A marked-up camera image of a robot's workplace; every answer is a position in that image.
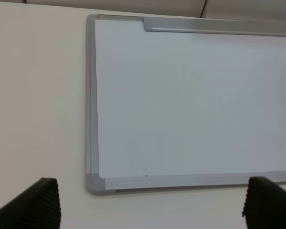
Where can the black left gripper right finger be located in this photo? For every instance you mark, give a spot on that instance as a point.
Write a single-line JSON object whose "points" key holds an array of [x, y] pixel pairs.
{"points": [[265, 204]]}

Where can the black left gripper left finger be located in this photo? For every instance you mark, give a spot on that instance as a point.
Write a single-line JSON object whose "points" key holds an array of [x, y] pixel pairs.
{"points": [[38, 207]]}

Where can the white aluminium-framed whiteboard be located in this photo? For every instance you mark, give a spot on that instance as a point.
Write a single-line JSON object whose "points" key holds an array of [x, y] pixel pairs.
{"points": [[174, 102]]}

